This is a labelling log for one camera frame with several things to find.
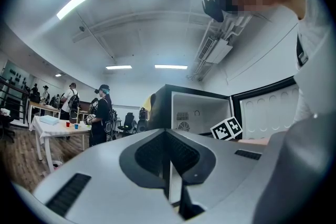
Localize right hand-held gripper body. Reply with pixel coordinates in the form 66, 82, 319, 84
209, 116, 244, 142

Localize person's white shirt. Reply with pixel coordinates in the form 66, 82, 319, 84
291, 0, 336, 125

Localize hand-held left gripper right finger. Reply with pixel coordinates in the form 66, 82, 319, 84
165, 127, 269, 215

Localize wooden top table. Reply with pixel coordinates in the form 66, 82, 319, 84
27, 101, 62, 124

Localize black metal railing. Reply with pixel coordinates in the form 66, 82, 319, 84
0, 75, 30, 124

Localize person's right forearm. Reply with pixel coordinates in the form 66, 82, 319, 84
237, 137, 271, 146

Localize black head-worn camera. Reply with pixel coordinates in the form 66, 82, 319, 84
201, 0, 225, 23

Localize black office chair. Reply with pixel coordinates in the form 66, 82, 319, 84
117, 112, 138, 137

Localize white ceiling air conditioner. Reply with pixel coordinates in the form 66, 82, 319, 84
197, 36, 234, 65

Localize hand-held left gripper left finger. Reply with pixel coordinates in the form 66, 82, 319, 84
13, 127, 184, 224

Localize black chest strap buckle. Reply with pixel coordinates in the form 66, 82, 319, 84
296, 35, 309, 67

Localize light blue flat box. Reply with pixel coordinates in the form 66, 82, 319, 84
39, 115, 60, 125

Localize table with white cloth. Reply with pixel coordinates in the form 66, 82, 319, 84
28, 115, 93, 174

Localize white ceiling pipes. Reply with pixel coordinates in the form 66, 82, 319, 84
219, 13, 253, 40

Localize black mini fridge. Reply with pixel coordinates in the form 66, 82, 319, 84
146, 76, 300, 141

